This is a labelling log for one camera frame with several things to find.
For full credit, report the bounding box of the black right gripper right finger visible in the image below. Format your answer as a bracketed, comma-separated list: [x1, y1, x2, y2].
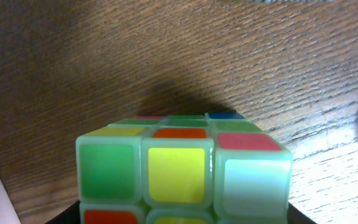
[287, 203, 317, 224]

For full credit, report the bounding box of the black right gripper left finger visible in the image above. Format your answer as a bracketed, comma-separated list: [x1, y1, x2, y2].
[45, 200, 80, 224]

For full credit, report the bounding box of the multicoloured puzzle cube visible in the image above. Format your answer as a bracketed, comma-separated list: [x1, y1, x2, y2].
[75, 113, 293, 223]

